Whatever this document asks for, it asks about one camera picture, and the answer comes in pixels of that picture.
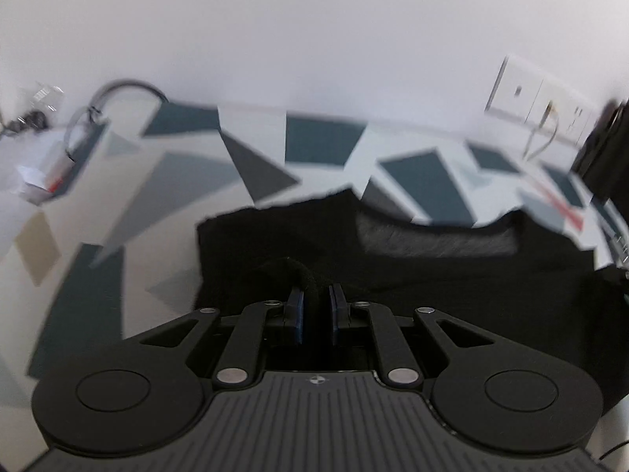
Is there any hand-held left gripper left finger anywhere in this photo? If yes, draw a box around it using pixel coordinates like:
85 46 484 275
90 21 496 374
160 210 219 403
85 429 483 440
142 286 309 388

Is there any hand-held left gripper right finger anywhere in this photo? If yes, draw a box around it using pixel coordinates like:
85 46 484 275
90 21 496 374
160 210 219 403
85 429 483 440
328 282 497 388

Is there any black garment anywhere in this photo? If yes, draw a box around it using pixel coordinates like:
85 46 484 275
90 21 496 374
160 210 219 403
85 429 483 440
195 189 629 419

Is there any geometric patterned bed sheet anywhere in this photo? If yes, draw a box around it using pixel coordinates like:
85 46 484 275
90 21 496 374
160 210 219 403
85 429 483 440
0 101 621 406

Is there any black bag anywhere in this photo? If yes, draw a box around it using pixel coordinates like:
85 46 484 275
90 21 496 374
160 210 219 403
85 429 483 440
572 98 629 203

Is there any clear plastic bag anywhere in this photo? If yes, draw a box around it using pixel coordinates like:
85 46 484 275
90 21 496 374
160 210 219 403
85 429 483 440
0 83 66 136

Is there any grey plugged cable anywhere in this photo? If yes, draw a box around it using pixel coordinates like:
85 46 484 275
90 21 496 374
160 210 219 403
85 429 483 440
522 102 560 161

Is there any arched dark cable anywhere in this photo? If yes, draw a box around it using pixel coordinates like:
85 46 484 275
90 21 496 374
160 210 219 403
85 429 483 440
90 79 169 115

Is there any white wall socket plate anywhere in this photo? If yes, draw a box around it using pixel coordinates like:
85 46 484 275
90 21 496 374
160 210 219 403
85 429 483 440
484 55 604 149

